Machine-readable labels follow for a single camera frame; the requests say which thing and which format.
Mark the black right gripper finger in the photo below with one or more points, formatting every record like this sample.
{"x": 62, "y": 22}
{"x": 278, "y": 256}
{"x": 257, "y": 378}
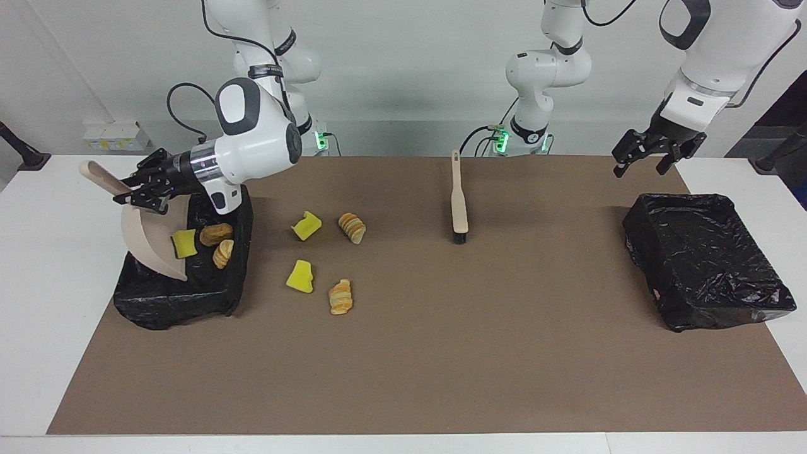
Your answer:
{"x": 146, "y": 167}
{"x": 151, "y": 200}

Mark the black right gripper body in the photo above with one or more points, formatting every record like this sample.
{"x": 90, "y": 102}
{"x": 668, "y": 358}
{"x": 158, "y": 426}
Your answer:
{"x": 178, "y": 173}

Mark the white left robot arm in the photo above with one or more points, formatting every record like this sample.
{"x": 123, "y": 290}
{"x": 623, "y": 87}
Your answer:
{"x": 725, "y": 44}

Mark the white wall socket box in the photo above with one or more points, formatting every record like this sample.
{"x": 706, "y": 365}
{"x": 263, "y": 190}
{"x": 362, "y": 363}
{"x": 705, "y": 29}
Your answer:
{"x": 116, "y": 137}

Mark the yellow sponge piece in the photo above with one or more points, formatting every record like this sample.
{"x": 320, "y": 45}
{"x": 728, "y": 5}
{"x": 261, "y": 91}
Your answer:
{"x": 306, "y": 226}
{"x": 300, "y": 277}
{"x": 184, "y": 244}

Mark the black stand foot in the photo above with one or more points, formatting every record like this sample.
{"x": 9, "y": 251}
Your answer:
{"x": 772, "y": 161}
{"x": 28, "y": 157}

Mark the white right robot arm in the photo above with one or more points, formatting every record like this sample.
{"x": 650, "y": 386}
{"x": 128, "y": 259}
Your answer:
{"x": 258, "y": 142}

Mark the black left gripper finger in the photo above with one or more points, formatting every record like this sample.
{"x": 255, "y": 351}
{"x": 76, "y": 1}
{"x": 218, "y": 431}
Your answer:
{"x": 681, "y": 154}
{"x": 633, "y": 154}

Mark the orange striped croissant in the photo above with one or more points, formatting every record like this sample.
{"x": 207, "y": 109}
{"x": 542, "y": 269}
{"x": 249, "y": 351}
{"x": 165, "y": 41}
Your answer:
{"x": 340, "y": 297}

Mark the beige hand brush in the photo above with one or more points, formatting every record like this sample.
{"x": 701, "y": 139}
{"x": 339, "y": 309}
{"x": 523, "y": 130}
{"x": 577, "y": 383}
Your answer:
{"x": 459, "y": 208}

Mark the brown bread roll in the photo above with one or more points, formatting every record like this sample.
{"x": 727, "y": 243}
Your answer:
{"x": 215, "y": 234}

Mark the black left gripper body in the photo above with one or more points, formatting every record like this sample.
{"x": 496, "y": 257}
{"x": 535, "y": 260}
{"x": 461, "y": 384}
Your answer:
{"x": 667, "y": 135}

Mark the black bagged bin pink spot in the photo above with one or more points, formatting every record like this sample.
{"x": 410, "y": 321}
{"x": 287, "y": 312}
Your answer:
{"x": 706, "y": 265}

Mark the brown paper table mat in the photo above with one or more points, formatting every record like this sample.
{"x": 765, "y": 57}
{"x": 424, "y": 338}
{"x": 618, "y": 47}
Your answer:
{"x": 441, "y": 378}

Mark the beige plastic dustpan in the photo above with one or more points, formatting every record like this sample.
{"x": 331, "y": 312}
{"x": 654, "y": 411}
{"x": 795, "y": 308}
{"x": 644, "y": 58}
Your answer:
{"x": 145, "y": 246}

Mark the croissant with olive tip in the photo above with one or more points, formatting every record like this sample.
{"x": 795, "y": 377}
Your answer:
{"x": 352, "y": 227}

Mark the pale bread piece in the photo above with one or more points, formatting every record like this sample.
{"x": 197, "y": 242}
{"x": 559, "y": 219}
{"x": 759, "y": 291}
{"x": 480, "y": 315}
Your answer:
{"x": 222, "y": 254}

